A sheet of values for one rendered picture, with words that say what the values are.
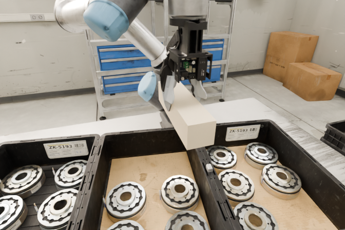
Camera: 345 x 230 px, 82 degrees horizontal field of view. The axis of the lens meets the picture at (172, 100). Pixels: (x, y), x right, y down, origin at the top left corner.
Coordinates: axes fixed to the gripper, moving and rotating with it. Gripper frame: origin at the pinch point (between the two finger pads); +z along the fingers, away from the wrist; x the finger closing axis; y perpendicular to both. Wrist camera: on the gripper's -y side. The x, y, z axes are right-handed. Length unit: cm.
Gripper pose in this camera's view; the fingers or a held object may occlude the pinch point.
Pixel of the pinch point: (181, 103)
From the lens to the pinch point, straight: 49.9
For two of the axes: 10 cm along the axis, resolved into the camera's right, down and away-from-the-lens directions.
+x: 9.5, -1.4, 2.7
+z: 0.0, 8.9, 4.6
